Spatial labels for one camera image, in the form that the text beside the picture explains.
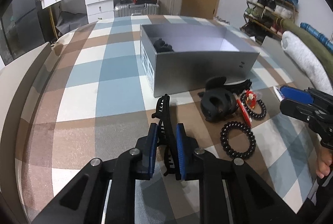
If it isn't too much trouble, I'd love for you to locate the black hair claw clip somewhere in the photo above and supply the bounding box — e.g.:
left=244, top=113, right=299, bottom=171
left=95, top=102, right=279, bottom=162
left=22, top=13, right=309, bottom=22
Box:
left=151, top=94, right=180, bottom=178

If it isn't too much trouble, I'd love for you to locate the person's right hand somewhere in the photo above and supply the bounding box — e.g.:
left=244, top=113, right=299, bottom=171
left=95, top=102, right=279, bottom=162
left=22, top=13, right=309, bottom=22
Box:
left=316, top=147, right=332, bottom=179

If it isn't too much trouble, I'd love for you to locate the white rolled blanket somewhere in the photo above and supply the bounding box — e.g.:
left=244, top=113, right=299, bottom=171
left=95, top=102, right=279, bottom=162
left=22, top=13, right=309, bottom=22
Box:
left=281, top=31, right=332, bottom=95

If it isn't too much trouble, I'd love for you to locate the black headband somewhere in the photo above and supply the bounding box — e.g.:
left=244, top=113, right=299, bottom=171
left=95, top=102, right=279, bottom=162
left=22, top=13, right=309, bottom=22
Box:
left=223, top=79, right=252, bottom=95

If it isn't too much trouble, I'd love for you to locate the olive green blanket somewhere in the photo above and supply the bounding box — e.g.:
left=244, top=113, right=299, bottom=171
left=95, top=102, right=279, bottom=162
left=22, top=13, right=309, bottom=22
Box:
left=275, top=18, right=332, bottom=71

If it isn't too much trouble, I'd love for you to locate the blue plaid cloth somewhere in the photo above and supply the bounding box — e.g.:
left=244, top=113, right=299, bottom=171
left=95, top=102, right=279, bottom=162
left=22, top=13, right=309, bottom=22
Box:
left=300, top=22, right=333, bottom=53

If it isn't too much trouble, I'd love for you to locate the grey open cardboard box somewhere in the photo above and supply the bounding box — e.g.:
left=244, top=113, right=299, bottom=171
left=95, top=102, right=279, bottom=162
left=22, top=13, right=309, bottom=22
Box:
left=140, top=23, right=259, bottom=97

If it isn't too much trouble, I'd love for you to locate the shoe rack with shoes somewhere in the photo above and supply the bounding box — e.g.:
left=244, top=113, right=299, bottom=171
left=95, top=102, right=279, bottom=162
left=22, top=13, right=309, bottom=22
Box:
left=240, top=0, right=299, bottom=44

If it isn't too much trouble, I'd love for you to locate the silver lying suitcase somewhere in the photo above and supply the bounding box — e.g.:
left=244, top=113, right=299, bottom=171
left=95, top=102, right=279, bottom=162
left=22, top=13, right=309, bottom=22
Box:
left=114, top=3, right=160, bottom=17

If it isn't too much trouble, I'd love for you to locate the grey bed footboard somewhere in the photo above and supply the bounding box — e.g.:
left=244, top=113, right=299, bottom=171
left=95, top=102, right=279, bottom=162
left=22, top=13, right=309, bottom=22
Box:
left=0, top=41, right=53, bottom=151

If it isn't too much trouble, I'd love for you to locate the red figure clear ring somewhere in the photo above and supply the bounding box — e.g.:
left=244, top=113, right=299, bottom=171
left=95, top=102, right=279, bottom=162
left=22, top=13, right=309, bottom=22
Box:
left=245, top=90, right=259, bottom=109

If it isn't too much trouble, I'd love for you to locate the black beaded spiral bracelet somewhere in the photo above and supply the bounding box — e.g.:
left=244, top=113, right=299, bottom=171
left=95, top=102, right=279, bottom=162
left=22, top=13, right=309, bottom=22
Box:
left=240, top=92, right=268, bottom=121

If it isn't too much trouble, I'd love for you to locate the black spiral hair tie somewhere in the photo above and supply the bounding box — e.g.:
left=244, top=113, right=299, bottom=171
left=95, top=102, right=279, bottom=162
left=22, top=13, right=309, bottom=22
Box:
left=219, top=121, right=257, bottom=161

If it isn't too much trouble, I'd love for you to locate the black scrunchie hair tie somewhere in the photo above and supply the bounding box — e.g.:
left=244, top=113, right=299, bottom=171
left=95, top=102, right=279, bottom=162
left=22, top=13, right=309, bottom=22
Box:
left=197, top=76, right=238, bottom=123

